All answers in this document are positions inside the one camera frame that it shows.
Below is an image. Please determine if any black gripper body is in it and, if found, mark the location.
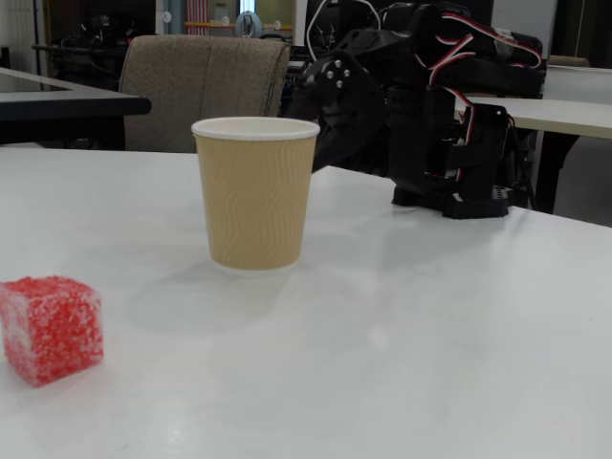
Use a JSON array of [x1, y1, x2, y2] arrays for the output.
[[334, 26, 425, 97]]

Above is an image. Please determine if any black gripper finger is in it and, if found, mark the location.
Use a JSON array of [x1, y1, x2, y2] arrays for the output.
[[295, 66, 336, 126], [311, 51, 391, 176]]

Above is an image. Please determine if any red sugared jelly cube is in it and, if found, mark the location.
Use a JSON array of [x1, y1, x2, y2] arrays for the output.
[[0, 275, 105, 388]]

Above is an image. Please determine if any tan ripple paper cup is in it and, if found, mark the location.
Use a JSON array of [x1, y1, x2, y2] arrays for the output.
[[190, 117, 320, 278]]

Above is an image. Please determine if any blue round fan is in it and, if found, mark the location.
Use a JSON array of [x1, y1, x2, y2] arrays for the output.
[[233, 10, 263, 38]]

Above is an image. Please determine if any large beige fabric chair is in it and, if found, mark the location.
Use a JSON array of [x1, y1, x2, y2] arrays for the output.
[[118, 33, 292, 154]]

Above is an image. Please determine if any small beige chair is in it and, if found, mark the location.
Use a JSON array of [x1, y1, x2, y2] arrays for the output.
[[547, 55, 592, 68]]

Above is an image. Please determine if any white table with black legs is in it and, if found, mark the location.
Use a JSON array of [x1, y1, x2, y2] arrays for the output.
[[458, 95, 612, 214]]

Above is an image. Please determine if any white desk partition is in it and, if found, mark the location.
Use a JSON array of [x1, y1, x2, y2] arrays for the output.
[[544, 64, 612, 101]]

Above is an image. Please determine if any black equipment bench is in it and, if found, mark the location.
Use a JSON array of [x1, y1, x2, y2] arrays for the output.
[[32, 41, 133, 92]]

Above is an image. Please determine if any dark-edged grey table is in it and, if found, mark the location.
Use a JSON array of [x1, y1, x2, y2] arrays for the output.
[[0, 66, 152, 144]]

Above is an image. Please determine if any white cable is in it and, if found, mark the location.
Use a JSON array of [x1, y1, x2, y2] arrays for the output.
[[305, 0, 383, 63]]

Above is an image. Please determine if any upper arm servo cable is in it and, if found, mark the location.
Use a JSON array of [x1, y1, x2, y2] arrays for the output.
[[413, 11, 545, 90]]

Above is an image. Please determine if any black power cable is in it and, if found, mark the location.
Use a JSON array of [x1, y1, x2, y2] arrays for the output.
[[509, 126, 539, 211]]

